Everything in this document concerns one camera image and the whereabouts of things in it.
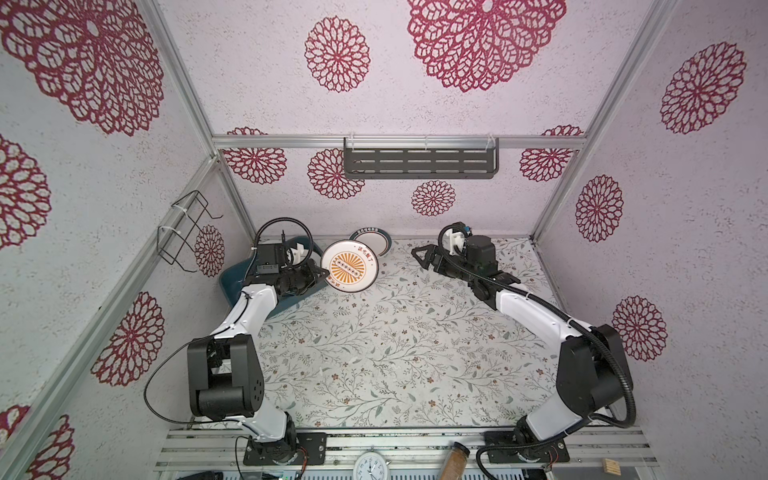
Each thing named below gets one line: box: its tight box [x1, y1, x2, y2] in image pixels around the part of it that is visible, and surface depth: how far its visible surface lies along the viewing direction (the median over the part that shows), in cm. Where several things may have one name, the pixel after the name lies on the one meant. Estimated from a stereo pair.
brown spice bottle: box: [440, 441, 470, 480], surface depth 70 cm
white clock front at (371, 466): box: [352, 451, 390, 480], surface depth 70 cm
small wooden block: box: [603, 458, 621, 476], surface depth 72 cm
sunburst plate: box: [320, 239, 379, 293], surface depth 92 cm
